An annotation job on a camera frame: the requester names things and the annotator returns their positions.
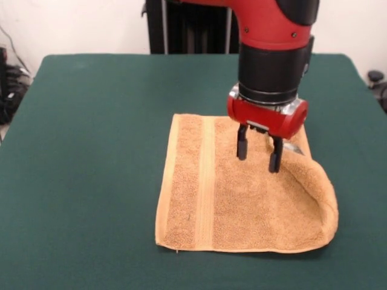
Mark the dark green table cloth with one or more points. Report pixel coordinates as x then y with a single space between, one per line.
90 151

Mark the tan terry towel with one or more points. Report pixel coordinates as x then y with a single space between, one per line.
236 196

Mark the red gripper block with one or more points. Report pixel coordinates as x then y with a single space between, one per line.
266 117

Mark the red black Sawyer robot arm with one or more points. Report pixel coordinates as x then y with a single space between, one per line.
272 45

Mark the grey black tripod base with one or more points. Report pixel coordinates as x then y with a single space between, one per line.
12 90
375 75

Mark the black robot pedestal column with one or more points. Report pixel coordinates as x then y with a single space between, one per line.
193 30

